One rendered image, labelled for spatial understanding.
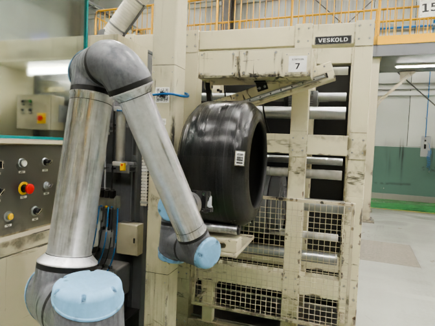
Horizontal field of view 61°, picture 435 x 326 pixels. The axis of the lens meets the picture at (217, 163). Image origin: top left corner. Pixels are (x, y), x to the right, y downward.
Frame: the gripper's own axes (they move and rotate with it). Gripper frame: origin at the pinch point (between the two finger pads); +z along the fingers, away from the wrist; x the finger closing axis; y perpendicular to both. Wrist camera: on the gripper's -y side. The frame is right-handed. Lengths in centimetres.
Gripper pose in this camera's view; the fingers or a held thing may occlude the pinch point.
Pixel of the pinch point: (208, 208)
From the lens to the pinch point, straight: 149.1
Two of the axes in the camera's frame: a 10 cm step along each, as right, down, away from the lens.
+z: 3.0, 0.9, 9.5
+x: -9.5, -0.6, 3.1
